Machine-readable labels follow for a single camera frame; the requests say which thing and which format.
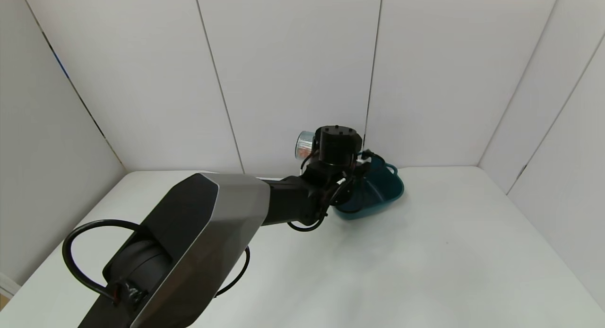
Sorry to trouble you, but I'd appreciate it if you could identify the dark teal square basin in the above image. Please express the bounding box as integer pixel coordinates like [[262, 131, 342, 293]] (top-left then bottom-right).
[[331, 156, 405, 220]]

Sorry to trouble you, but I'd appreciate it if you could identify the black camera cable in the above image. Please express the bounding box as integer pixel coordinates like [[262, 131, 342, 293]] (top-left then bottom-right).
[[285, 150, 380, 233]]

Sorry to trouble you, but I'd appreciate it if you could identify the transparent blue ribbed cup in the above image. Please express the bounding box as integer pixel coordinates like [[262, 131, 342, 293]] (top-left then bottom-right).
[[296, 131, 319, 160]]

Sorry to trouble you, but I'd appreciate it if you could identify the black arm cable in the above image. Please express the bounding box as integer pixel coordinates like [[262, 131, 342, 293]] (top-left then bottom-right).
[[62, 219, 251, 304]]

